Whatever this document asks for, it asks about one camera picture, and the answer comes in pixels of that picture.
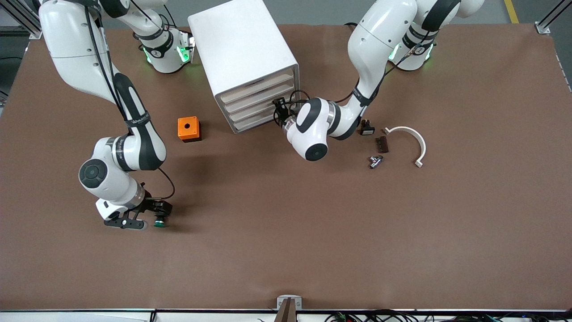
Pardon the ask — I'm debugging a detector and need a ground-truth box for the green push button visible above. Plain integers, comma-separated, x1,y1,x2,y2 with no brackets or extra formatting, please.
153,204,172,228

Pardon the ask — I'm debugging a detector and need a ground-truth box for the orange box with round hole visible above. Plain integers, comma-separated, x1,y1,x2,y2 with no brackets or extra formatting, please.
177,116,202,143

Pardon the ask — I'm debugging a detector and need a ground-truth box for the white table edge rail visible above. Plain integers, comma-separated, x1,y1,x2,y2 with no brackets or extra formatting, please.
0,309,572,322

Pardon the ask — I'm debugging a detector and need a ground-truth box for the white curved bracket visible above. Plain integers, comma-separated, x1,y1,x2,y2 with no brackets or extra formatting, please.
383,126,427,169

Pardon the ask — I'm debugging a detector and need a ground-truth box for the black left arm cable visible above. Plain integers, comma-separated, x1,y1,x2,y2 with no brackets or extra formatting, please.
273,27,436,128

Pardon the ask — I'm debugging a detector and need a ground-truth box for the grey metal bracket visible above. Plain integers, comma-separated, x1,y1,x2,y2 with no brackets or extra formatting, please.
277,295,303,310

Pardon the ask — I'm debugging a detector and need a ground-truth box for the aluminium frame profile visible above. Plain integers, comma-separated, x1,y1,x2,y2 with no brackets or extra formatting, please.
0,0,43,40
535,0,572,35

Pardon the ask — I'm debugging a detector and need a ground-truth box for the black cable bundle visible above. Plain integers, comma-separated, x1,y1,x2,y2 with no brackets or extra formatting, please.
324,309,572,322

